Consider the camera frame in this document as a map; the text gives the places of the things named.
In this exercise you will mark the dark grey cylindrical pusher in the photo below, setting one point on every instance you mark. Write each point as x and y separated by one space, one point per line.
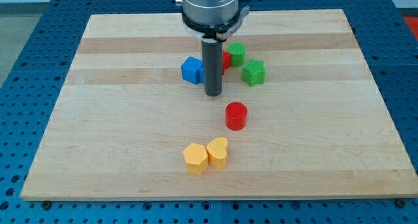
212 63

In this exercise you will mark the yellow hexagon block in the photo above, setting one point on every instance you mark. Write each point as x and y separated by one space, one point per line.
196 158

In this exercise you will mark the yellow heart block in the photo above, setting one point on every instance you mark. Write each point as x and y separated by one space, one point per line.
217 150

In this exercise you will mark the red cylinder block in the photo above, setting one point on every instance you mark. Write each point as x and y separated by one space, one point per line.
236 116

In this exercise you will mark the green star block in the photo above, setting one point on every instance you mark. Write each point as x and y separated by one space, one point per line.
253 72

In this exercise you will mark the red block behind pusher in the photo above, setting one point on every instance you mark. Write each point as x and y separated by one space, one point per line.
226 61

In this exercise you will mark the blue cube block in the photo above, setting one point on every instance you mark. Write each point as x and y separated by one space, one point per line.
192 70

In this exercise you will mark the light wooden board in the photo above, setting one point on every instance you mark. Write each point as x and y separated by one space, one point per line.
318 127

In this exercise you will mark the green cylinder block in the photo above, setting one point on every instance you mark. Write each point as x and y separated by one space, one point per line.
237 51

